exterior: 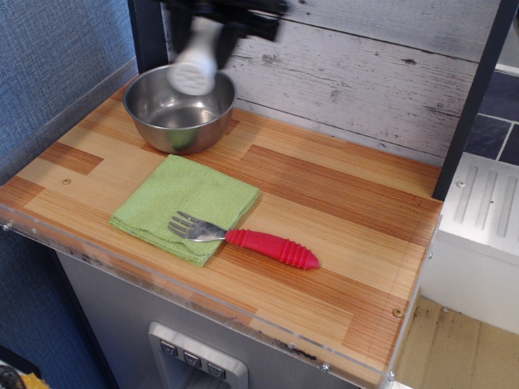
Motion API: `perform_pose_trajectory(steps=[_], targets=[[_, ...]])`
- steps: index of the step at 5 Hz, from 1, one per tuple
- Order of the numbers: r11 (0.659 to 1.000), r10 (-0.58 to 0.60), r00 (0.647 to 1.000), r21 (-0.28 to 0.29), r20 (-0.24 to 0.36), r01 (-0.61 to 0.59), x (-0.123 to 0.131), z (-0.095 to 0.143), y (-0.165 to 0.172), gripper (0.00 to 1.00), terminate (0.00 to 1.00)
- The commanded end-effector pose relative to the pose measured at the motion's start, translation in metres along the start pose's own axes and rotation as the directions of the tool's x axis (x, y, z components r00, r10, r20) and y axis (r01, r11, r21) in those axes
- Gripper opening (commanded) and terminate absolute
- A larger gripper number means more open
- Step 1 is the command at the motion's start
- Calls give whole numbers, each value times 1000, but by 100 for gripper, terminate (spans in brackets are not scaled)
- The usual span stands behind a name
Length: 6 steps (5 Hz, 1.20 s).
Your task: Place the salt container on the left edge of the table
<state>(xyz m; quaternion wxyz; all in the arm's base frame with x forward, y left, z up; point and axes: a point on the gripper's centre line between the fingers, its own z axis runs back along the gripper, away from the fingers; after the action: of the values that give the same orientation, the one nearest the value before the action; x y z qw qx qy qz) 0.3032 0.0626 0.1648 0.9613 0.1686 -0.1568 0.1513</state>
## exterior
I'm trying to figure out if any dark metal left post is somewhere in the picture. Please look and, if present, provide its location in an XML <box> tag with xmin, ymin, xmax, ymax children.
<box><xmin>127</xmin><ymin>0</ymin><xmax>169</xmax><ymax>74</ymax></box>

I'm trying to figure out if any dark metal right post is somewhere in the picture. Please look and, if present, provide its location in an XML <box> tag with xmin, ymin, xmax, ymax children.
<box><xmin>432</xmin><ymin>0</ymin><xmax>518</xmax><ymax>201</ymax></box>

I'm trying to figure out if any fork with red handle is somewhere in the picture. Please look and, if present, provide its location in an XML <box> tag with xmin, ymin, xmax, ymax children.
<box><xmin>168</xmin><ymin>211</ymin><xmax>320</xmax><ymax>270</ymax></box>

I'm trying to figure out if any clear acrylic table edge guard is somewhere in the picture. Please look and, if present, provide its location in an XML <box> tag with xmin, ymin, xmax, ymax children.
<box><xmin>1</xmin><ymin>195</ymin><xmax>440</xmax><ymax>388</ymax></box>

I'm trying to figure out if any dark metal post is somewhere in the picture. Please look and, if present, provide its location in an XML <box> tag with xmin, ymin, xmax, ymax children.
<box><xmin>432</xmin><ymin>0</ymin><xmax>518</xmax><ymax>201</ymax></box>
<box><xmin>127</xmin><ymin>0</ymin><xmax>169</xmax><ymax>74</ymax></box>

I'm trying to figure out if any white salt shaker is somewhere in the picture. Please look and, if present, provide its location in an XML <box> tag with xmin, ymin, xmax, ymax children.
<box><xmin>166</xmin><ymin>18</ymin><xmax>222</xmax><ymax>96</ymax></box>

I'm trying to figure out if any stainless steel bowl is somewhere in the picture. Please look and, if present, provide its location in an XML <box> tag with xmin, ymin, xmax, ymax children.
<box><xmin>123</xmin><ymin>65</ymin><xmax>236</xmax><ymax>155</ymax></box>

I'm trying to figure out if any silver dispenser control panel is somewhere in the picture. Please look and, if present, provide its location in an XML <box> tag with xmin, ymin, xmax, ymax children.
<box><xmin>148</xmin><ymin>322</ymin><xmax>249</xmax><ymax>388</ymax></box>

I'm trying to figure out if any white ribbed appliance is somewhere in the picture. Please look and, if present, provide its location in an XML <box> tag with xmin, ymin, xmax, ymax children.
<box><xmin>420</xmin><ymin>153</ymin><xmax>518</xmax><ymax>333</ymax></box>

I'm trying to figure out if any green folded cloth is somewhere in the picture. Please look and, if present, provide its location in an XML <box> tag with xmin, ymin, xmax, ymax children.
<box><xmin>109</xmin><ymin>155</ymin><xmax>260</xmax><ymax>267</ymax></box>

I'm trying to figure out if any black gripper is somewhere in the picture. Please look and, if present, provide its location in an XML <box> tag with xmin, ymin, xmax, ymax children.
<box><xmin>163</xmin><ymin>1</ymin><xmax>289</xmax><ymax>70</ymax></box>

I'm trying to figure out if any yellow object bottom left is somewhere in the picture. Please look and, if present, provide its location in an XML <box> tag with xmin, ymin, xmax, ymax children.
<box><xmin>15</xmin><ymin>374</ymin><xmax>50</xmax><ymax>389</ymax></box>

